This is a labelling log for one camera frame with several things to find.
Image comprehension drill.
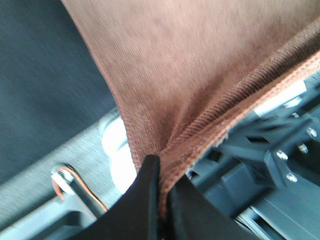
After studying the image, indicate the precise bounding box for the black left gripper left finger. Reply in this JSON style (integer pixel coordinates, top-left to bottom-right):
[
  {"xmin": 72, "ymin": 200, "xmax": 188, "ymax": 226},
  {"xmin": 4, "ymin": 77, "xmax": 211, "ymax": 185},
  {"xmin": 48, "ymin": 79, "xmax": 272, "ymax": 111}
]
[{"xmin": 70, "ymin": 154, "xmax": 161, "ymax": 240}]

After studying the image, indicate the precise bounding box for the orange wire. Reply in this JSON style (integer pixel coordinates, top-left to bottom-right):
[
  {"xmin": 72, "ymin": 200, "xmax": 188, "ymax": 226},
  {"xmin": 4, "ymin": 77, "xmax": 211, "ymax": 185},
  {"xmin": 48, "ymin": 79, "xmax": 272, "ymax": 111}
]
[{"xmin": 53, "ymin": 167, "xmax": 109, "ymax": 212}]

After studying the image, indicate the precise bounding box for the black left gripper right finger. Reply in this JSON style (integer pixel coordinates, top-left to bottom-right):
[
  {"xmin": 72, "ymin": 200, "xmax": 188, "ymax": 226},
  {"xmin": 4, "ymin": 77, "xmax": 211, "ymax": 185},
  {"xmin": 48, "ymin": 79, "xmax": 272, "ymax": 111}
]
[{"xmin": 167, "ymin": 175, "xmax": 258, "ymax": 240}]

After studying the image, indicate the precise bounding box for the black table cloth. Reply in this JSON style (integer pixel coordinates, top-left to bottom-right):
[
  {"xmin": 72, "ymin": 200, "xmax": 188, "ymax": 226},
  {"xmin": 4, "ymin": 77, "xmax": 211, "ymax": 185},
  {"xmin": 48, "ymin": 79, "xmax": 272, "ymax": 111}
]
[{"xmin": 0, "ymin": 0, "xmax": 116, "ymax": 183}]

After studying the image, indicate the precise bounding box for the brown towel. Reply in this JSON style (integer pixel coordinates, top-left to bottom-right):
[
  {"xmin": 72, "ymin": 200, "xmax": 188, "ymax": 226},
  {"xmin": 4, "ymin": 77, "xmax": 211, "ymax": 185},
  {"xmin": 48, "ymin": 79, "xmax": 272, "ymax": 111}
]
[{"xmin": 63, "ymin": 0, "xmax": 320, "ymax": 217}]

